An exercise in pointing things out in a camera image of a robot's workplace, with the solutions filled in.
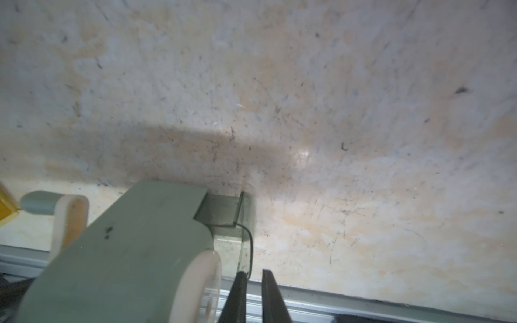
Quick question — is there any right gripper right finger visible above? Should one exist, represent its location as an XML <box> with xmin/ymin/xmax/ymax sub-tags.
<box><xmin>261</xmin><ymin>269</ymin><xmax>292</xmax><ymax>323</ymax></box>

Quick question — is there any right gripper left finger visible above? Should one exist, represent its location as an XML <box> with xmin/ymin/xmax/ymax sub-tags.
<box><xmin>218</xmin><ymin>271</ymin><xmax>248</xmax><ymax>323</ymax></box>

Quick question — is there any green pencil sharpener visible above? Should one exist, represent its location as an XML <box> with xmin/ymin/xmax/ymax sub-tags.
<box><xmin>15</xmin><ymin>181</ymin><xmax>221</xmax><ymax>322</ymax></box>

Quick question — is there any yellow sharpener front row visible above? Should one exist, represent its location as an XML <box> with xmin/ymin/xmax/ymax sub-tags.
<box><xmin>0</xmin><ymin>184</ymin><xmax>20</xmax><ymax>226</ymax></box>

